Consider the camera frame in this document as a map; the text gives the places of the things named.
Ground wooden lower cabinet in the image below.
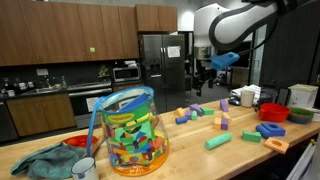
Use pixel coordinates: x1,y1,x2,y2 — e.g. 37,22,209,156
113,83,145,93
5,93,77,138

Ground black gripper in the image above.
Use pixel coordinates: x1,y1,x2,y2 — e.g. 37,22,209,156
194,59,218,98

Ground black flat device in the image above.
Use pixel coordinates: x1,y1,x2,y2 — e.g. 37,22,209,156
277,88,291,107

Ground purple foam triangle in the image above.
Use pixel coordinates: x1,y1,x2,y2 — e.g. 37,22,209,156
219,98,230,113

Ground teal cloth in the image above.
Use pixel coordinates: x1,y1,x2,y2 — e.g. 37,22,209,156
9,142,88,179

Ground orange foam square with hole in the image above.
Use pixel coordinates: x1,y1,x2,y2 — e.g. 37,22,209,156
263,136,290,155

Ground wooden cabinet above refrigerator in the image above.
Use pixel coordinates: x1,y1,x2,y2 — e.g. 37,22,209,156
134,4,178,33

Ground white box green lid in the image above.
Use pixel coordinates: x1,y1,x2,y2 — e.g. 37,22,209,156
288,83,319,109

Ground green foam arch block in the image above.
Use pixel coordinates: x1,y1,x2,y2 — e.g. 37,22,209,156
241,130,263,144

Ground black dishwasher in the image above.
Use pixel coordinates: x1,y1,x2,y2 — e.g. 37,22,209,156
0,99,19,143

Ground kitchen sink with faucet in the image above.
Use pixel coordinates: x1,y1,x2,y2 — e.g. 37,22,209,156
23,75,68,96

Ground silver microwave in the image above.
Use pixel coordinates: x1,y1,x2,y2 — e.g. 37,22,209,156
112,65,142,83

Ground blue foam cylinder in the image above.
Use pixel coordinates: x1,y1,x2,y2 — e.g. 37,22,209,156
175,115,189,125

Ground long blue foam block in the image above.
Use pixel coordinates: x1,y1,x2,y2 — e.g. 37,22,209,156
118,93,150,113

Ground white enamel mug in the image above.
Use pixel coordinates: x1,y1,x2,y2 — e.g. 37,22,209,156
70,156,100,180

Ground dark blue small object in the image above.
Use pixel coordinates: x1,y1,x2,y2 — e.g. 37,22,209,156
228,98,241,107

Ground blue plastic bowl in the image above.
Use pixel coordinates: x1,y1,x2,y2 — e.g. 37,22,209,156
288,114,314,125

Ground white paper on refrigerator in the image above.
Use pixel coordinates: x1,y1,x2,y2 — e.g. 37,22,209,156
166,45,182,59

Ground clear toy bag blue rim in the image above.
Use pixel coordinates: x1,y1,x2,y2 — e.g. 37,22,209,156
87,85,170,178

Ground long purple foam wedge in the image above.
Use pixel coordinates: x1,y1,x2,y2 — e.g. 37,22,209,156
189,103,204,117

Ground red plastic bowl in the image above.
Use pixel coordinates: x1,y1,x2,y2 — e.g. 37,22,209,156
62,134,100,149
258,102,291,123

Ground wooden upper cabinets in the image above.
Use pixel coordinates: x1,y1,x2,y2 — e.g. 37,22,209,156
0,0,140,67

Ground stainless steel oven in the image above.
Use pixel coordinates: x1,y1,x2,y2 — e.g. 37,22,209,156
67,79,114,130

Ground small potted plant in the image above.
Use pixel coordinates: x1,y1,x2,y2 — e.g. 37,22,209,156
98,64,110,79

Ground green plastic bowl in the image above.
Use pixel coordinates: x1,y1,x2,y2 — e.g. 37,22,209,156
288,106,315,121

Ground orange foam cube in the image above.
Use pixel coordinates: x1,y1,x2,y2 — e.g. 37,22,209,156
213,117,223,131

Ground blue foam square with hole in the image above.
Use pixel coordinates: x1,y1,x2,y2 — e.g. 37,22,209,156
260,121,287,137

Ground white cup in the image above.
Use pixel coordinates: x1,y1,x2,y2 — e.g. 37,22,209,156
240,89,256,108

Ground long green foam cylinder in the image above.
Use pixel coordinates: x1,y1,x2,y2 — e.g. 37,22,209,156
204,131,233,151

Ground stainless steel refrigerator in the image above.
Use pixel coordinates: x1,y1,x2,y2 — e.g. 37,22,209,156
138,33,186,114

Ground orange rectangular block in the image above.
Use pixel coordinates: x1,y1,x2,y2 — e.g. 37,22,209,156
175,107,186,118

